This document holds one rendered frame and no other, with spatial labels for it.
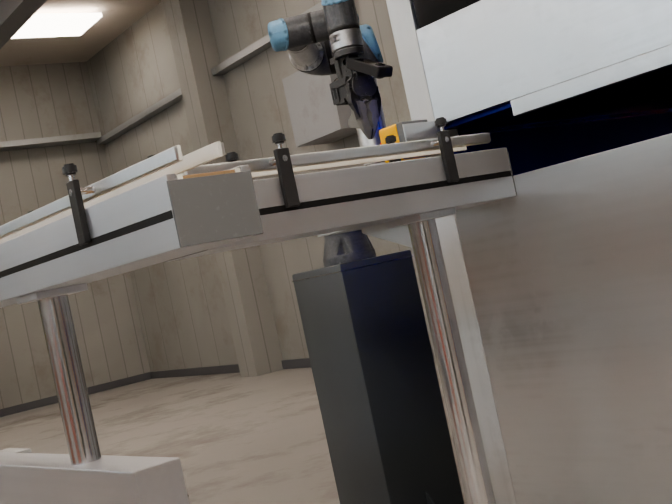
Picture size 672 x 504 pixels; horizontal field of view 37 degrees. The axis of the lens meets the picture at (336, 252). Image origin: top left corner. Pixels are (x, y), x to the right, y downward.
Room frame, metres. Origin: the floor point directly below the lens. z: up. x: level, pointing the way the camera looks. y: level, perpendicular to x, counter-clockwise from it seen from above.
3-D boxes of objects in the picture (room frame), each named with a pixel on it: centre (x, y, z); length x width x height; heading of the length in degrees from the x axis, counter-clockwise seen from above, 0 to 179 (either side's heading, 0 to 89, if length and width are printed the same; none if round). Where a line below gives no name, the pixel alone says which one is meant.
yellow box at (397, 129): (2.01, -0.18, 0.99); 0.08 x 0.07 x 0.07; 39
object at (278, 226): (1.72, -0.05, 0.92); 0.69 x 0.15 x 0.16; 129
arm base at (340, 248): (2.88, -0.03, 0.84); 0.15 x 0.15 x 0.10
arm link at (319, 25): (2.46, -0.12, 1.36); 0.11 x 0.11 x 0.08; 85
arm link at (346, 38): (2.35, -0.12, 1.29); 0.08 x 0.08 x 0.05
